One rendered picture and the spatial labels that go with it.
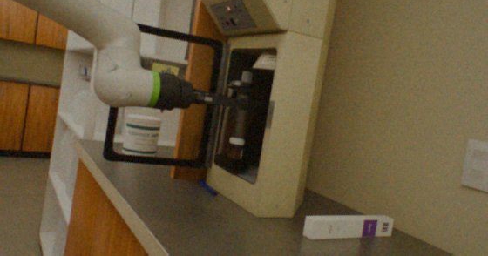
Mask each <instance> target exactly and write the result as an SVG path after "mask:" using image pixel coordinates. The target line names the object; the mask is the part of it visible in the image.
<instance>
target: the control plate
mask: <svg viewBox="0 0 488 256"><path fill-rule="evenodd" d="M234 6H236V7H237V8H238V10H237V9H235V7H234ZM209 8H210V9H211V11H212V12H213V14H214V15H215V16H216V18H217V19H218V21H219V23H220V25H221V27H222V28H223V30H239V29H246V28H254V27H257V25H256V24H255V22H254V20H253V19H252V18H251V16H250V14H249V13H248V11H247V8H246V7H245V5H244V3H243V2H242V0H232V1H228V2H225V3H218V4H215V5H211V6H209ZM227 8H229V9H230V11H229V10H228V9H227ZM231 18H232V19H233V20H234V22H235V23H236V20H238V21H239V22H238V23H236V25H233V24H232V22H231V21H230V19H231ZM245 18H246V19H247V21H246V22H245V21H244V20H245ZM241 19H242V21H243V22H240V20H241ZM226 21H228V22H229V25H227V24H226ZM222 22H223V23H224V24H223V23H222Z"/></svg>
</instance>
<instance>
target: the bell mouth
mask: <svg viewBox="0 0 488 256"><path fill-rule="evenodd" d="M276 58H277V51H262V53H261V55H260V57H259V59H258V60H257V62H256V63H255V65H254V67H253V69H254V70H257V71H263V72H267V73H273V74H275V63H276Z"/></svg>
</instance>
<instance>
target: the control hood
mask: <svg viewBox="0 0 488 256"><path fill-rule="evenodd" d="M201 1H202V3H203V4H204V5H205V7H206V8H207V11H208V12H209V14H210V16H211V17H212V19H213V20H214V22H215V24H216V25H217V27H218V28H219V30H220V32H221V33H222V34H223V35H228V36H231V35H240V34H250V33H260V32H268V31H278V30H286V29H287V28H288V20H289V14H290V9H291V3H292V0H242V2H243V3H244V5H245V7H246V8H247V11H248V13H249V14H250V16H251V18H252V19H253V20H254V22H255V24H256V25H257V27H254V28H246V29H239V30H223V28H222V27H221V25H220V23H219V21H218V19H217V18H216V16H215V15H214V14H213V12H212V11H211V9H210V8H209V6H211V5H215V4H218V3H225V2H228V1H232V0H201Z"/></svg>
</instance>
